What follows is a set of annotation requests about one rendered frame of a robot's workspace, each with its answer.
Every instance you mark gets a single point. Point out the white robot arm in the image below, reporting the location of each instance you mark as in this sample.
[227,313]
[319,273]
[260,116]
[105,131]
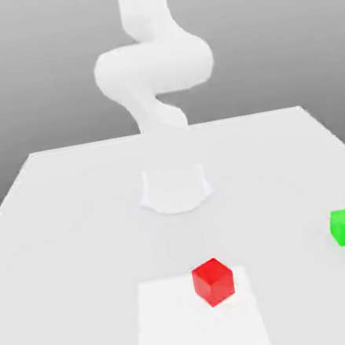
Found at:
[154,67]

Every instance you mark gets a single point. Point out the small red cube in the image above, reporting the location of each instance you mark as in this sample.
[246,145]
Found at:
[213,281]

